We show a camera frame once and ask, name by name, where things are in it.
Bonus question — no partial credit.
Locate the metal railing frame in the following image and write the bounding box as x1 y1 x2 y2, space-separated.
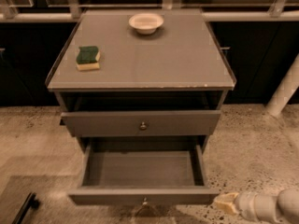
0 0 299 22

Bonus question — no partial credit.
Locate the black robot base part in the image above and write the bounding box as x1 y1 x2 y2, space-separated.
12 192 40 224

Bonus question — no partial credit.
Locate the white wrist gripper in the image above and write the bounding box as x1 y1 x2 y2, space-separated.
213 191 258 221

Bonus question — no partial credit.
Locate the grey top drawer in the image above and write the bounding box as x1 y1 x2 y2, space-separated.
62 110 221 137

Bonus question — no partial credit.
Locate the grey drawer cabinet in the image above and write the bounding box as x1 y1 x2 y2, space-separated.
45 8 237 154

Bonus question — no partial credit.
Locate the grey drawer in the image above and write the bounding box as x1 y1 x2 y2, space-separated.
62 110 221 137
68 136 219 205

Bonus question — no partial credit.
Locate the white ceramic bowl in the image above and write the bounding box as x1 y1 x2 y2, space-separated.
129 13 164 35

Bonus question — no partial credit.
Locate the green yellow sponge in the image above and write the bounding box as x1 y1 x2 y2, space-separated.
76 46 100 71

